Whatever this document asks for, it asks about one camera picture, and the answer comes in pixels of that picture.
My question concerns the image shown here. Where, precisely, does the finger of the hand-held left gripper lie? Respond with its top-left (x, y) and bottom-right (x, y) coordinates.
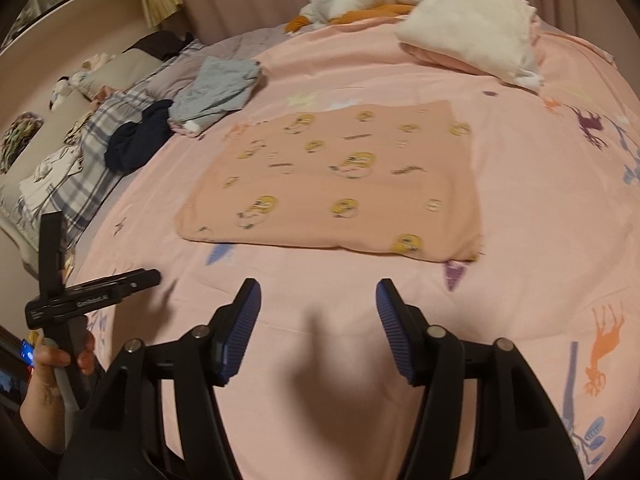
top-left (112, 268), bottom-right (162, 298)

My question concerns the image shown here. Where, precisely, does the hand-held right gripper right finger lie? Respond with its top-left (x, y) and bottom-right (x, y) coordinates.
top-left (376, 278), bottom-right (586, 480)

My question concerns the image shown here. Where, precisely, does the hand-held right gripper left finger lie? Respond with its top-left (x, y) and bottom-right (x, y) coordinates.
top-left (57, 278), bottom-right (262, 480)

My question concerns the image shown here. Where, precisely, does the orange cartoon print shirt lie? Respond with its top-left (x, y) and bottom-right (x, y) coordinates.
top-left (175, 101), bottom-right (483, 263)

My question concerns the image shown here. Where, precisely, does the person's left forearm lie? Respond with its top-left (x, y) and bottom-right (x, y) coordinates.
top-left (19, 407), bottom-right (68, 457)

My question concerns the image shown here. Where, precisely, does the person's left hand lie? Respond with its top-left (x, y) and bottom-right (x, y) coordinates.
top-left (21, 331), bottom-right (97, 413)

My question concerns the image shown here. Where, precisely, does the white printed pillow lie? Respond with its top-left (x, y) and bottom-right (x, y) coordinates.
top-left (0, 150), bottom-right (86, 241)

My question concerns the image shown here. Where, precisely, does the plaid quilt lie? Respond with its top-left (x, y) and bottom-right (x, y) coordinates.
top-left (20, 40), bottom-right (208, 251)

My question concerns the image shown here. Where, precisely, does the dark navy garment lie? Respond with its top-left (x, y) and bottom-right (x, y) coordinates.
top-left (105, 100), bottom-right (175, 173)

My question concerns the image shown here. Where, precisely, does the pink animal print bed sheet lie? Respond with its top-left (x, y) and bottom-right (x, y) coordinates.
top-left (65, 7), bottom-right (640, 480)

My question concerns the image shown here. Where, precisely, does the grey garment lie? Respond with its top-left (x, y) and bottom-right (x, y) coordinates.
top-left (168, 56), bottom-right (263, 136)

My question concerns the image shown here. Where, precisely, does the white dog plush toy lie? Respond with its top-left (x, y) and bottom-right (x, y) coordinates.
top-left (49, 52), bottom-right (121, 111)

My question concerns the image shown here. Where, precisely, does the beige pillow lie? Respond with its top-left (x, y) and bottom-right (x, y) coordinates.
top-left (75, 50), bottom-right (166, 103)

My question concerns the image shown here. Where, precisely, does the dark brown pillow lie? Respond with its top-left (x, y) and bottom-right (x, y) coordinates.
top-left (135, 31), bottom-right (196, 61)

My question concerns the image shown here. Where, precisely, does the grey quilt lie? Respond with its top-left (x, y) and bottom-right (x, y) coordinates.
top-left (150, 27), bottom-right (296, 101)

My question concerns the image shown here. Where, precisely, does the cream bedside shelf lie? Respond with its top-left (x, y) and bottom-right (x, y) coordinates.
top-left (0, 0), bottom-right (161, 53)

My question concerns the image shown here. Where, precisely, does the folded white blanket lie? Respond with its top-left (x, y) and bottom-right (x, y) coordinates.
top-left (395, 0), bottom-right (546, 93)

